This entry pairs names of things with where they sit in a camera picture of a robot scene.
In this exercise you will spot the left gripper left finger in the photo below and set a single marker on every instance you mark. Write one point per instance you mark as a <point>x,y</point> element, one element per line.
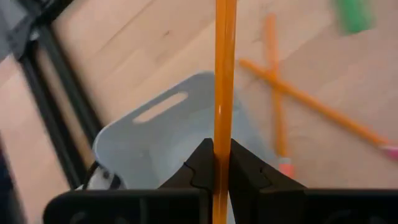
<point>186,186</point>

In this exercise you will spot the grey plastic bin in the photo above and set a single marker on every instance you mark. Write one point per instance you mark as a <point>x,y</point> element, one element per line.
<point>149,149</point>

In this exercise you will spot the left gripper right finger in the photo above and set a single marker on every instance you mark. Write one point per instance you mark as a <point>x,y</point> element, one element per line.
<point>258,193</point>

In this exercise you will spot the orange pencil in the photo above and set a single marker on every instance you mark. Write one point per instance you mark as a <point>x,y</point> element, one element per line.
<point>224,77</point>
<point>278,124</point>
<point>326,112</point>

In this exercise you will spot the black metal table frame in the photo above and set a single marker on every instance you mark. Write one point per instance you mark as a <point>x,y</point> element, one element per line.
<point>74,93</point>

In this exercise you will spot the green eraser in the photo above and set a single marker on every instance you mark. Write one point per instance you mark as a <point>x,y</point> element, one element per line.
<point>354,15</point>

